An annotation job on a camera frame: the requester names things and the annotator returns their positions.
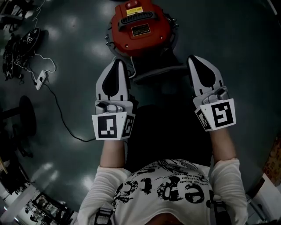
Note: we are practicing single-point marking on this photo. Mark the person's left forearm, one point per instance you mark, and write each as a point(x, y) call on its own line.
point(113, 153)

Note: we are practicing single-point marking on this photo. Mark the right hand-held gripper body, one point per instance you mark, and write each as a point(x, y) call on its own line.
point(221, 114)

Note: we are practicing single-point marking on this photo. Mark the black round stool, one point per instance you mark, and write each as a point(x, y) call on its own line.
point(24, 116)

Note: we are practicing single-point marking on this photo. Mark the person's black trousers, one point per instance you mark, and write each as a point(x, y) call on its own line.
point(166, 136)

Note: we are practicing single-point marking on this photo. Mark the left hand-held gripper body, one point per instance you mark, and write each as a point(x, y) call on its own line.
point(109, 123)

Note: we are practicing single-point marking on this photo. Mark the white power strip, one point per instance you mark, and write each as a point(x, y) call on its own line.
point(41, 80)

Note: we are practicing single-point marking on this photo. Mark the red canister vacuum cleaner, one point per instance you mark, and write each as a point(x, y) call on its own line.
point(140, 41)

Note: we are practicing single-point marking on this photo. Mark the black round floor device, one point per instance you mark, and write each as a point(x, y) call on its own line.
point(30, 39)

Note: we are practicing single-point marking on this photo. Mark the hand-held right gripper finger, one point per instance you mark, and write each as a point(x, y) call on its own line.
point(218, 77)
point(196, 88)

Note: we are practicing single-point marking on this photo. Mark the person's right forearm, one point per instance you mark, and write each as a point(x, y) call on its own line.
point(224, 145)

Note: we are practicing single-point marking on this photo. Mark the white printed T-shirt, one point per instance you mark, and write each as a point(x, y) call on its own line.
point(164, 197)

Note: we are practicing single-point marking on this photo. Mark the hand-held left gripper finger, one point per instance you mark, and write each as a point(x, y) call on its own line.
point(124, 88)
point(99, 88)

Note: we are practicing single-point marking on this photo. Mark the patterned cardboard box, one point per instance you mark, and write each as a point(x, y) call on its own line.
point(273, 162)

